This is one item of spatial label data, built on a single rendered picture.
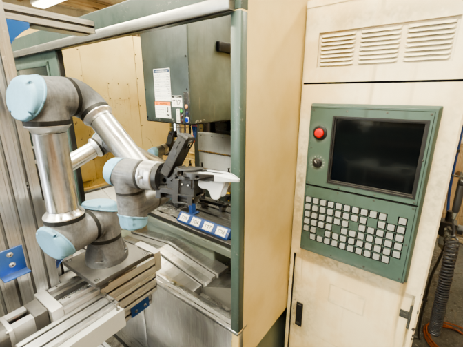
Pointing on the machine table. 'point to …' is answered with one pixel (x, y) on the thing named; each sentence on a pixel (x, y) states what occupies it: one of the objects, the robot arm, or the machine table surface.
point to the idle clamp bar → (214, 204)
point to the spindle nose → (180, 129)
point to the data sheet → (162, 85)
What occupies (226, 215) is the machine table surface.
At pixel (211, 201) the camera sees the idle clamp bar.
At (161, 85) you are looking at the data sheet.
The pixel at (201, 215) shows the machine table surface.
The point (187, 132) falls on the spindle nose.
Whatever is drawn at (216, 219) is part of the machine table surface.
